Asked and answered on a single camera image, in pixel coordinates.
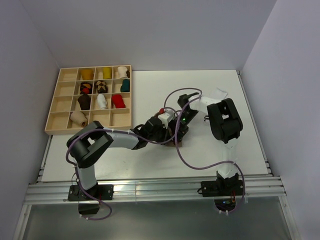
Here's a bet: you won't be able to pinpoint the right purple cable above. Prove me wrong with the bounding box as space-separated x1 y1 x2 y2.
162 87 245 215

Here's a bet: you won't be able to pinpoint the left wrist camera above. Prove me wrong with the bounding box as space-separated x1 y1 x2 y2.
157 107 176 128

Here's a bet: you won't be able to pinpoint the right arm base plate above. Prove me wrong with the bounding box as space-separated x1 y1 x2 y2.
197 179 245 197

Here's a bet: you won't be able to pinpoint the purple cable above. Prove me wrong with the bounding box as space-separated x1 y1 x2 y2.
65 112 180 221
162 87 245 215

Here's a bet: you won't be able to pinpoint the white rolled sock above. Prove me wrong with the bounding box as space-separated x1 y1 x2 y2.
96 93 107 110

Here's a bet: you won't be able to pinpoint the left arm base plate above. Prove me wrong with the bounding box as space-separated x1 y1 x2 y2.
67 184 114 202

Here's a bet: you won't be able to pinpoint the brown tan checkered rolled sock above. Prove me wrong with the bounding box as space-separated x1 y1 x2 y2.
95 80 108 94

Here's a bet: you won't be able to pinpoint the teal rolled sock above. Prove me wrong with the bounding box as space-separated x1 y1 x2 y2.
120 79 131 93

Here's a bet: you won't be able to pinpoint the wooden compartment tray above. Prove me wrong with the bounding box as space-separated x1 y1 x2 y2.
45 65 133 135

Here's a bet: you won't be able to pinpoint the brown sock striped cuff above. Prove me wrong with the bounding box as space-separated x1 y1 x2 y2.
166 122 186 148

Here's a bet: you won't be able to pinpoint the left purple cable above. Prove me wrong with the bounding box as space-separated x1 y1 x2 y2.
65 112 180 221

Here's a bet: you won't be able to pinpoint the aluminium rail frame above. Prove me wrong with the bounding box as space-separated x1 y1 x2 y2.
14 70 301 240

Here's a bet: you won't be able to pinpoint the dark brown rolled sock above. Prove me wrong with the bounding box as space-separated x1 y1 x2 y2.
77 94 91 111

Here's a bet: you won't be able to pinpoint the cream rolled sock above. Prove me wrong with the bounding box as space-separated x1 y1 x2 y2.
117 66 129 79

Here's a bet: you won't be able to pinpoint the beige maroon sock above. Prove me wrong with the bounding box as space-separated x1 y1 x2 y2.
70 111 88 128

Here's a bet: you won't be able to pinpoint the brown red argyle rolled sock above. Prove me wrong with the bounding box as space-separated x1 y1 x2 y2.
79 82 93 95

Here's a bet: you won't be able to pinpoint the white sock black stripes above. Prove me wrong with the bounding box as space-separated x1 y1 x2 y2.
203 87 228 125

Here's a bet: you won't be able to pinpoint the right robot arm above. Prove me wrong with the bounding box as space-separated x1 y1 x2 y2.
174 92 245 195

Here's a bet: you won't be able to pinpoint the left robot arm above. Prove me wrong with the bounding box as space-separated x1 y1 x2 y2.
66 117 175 200

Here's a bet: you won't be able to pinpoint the mustard yellow rolled sock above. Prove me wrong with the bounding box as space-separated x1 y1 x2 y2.
79 68 94 81

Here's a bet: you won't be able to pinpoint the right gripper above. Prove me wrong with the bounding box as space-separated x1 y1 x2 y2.
168 109 199 145

